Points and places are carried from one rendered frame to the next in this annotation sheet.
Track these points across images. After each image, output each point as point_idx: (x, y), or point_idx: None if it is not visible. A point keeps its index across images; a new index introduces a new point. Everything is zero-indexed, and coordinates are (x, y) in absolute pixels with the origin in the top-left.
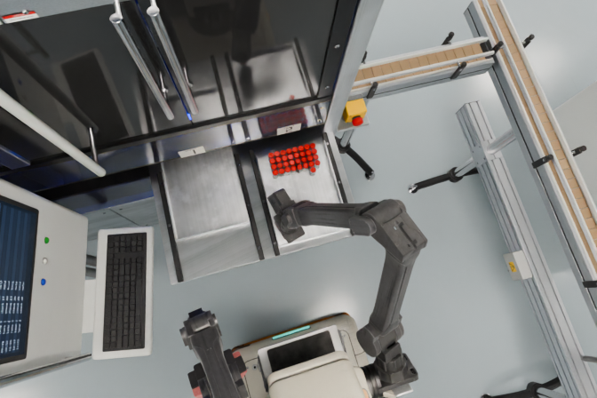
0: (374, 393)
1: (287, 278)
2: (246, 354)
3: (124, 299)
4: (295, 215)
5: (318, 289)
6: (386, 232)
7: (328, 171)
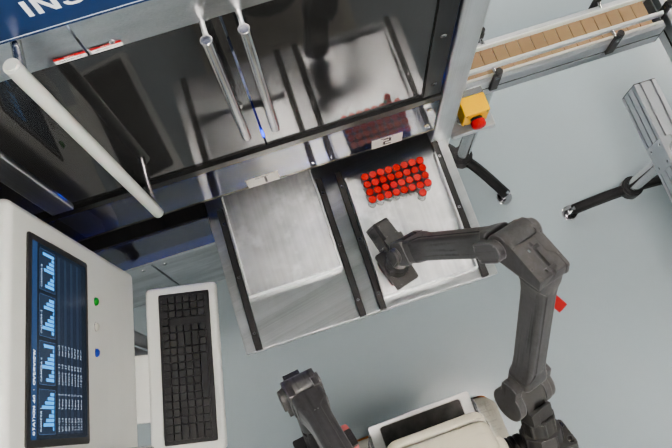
0: None
1: (394, 352)
2: None
3: (187, 378)
4: (405, 250)
5: (440, 365)
6: (517, 256)
7: (443, 193)
